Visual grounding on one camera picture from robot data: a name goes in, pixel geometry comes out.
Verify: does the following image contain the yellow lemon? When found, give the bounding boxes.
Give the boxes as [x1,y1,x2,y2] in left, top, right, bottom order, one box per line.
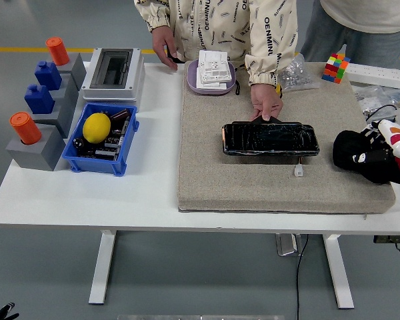
[82,112,112,144]

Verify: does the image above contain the purple tray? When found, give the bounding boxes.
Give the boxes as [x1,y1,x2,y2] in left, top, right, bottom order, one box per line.
[186,59,237,96]

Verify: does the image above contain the white power strip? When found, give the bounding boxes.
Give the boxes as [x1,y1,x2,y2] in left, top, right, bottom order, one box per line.
[345,63,400,90]

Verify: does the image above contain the person's left hand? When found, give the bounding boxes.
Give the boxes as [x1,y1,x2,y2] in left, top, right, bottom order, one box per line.
[249,83,284,121]

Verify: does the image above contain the black glossy panel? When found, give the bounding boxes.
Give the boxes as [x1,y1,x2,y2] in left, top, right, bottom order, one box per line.
[221,115,321,157]

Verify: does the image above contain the grey-brown mat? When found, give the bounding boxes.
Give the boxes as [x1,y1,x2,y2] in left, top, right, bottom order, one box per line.
[177,61,397,214]

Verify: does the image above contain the orange cylinder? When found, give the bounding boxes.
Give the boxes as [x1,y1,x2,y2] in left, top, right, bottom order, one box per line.
[45,36,71,67]
[9,111,43,145]

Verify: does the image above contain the person's right hand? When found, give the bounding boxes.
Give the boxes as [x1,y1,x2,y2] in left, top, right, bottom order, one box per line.
[152,25,179,71]

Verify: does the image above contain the clear bag of metal nuts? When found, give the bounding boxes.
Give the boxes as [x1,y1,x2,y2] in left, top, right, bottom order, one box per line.
[277,53,321,93]

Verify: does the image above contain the clear bags of washers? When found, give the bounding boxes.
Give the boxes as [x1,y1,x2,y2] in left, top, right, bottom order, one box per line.
[353,85,400,116]

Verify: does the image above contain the white switch plate stack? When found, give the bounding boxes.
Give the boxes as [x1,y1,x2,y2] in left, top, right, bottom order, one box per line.
[195,49,233,90]

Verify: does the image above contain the grey holder block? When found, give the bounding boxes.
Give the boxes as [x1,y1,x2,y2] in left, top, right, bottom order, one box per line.
[49,73,80,104]
[31,87,80,139]
[5,123,67,172]
[55,52,88,91]

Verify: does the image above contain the white table leg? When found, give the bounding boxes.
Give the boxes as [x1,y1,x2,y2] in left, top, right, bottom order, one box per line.
[88,229,117,305]
[322,234,355,309]

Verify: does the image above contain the black floor cable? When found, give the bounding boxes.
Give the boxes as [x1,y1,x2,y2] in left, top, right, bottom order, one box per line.
[295,234,309,320]

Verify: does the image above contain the person in jeans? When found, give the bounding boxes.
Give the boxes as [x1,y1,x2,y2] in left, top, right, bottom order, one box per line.
[299,0,400,67]

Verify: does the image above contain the white wire connector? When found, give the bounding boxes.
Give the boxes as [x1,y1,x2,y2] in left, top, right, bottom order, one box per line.
[293,155,305,177]

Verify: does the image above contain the grey electrical distribution box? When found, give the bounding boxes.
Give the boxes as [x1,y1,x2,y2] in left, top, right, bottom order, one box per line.
[81,47,147,103]

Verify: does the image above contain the colourful puzzle cube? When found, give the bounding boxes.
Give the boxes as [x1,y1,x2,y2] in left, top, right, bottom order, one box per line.
[321,53,350,85]

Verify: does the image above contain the black rag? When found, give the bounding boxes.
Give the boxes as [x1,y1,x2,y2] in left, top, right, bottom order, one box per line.
[332,129,400,185]

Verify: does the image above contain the dark circuit board pile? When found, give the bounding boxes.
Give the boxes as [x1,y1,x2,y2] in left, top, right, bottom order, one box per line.
[76,108,133,161]

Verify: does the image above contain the black looped thin cable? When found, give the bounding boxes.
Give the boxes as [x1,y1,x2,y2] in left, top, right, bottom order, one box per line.
[365,104,398,124]

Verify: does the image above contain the black white robot left hand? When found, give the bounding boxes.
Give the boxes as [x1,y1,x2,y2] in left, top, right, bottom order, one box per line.
[0,301,20,320]

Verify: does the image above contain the blue block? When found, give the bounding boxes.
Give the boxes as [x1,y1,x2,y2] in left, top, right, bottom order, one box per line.
[34,60,63,91]
[23,84,56,115]

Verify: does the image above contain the blue plastic bin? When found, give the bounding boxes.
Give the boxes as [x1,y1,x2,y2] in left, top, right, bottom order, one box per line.
[61,102,140,177]

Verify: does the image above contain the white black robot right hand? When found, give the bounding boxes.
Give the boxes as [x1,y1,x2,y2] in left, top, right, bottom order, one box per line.
[351,119,400,176]

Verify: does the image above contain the silver metal bracket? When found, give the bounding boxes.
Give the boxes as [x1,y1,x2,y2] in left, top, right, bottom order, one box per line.
[275,233,304,257]

